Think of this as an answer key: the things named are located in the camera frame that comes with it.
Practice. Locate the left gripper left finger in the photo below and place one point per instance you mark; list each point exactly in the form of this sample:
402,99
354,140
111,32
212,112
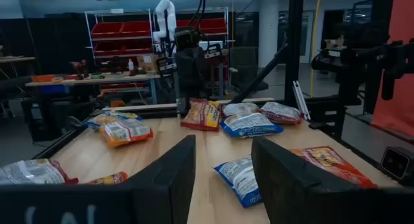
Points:
168,191

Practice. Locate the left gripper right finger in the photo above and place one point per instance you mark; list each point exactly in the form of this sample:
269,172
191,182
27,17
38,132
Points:
284,191

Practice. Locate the blue white ramen pack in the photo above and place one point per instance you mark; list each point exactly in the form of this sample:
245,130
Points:
250,125
241,182

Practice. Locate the orange spicy chicken noodle pack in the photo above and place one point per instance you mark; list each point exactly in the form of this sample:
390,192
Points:
326,162

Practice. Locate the red white ramen pack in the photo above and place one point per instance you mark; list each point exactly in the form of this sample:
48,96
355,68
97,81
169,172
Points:
281,112
241,109
32,172

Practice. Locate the red yellow ramen pack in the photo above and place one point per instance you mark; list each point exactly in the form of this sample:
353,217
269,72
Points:
200,115

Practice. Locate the blue yellow ramen pack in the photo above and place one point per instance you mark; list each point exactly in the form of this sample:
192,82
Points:
100,120

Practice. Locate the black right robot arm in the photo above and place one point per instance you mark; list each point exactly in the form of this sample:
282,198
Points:
191,72

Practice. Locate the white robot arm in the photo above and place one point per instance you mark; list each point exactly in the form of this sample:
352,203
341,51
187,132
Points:
165,13

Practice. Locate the cardboard box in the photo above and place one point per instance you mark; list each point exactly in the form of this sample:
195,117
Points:
148,63

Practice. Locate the white bottle red cap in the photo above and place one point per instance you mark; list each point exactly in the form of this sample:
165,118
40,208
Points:
131,66

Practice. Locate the long wooden workbench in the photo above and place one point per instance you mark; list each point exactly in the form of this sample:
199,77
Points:
97,81

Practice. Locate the red storage bin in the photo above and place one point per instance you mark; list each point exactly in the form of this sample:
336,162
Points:
137,46
213,26
108,48
106,29
136,28

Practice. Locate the red black power tool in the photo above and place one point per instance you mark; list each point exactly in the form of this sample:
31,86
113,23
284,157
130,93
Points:
81,68

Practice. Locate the blue storage bin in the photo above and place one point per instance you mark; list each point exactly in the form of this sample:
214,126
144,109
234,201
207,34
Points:
55,89

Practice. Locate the orange tray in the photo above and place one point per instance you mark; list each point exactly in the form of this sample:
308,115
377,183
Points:
43,78

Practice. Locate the orange fabric panel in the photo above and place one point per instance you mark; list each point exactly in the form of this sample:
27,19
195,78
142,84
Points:
402,10

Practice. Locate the black table frame rail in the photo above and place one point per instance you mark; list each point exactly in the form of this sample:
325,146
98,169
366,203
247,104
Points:
155,113

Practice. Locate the silver aluminium bracket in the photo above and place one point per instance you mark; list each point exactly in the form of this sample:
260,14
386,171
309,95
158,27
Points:
300,99

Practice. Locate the black table-level camera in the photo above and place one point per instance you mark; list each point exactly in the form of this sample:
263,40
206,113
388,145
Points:
398,165

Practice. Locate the black diagonal frame brace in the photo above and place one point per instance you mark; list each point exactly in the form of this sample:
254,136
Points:
258,75

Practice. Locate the black frame post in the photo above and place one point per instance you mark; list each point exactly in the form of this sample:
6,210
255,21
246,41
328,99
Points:
294,39

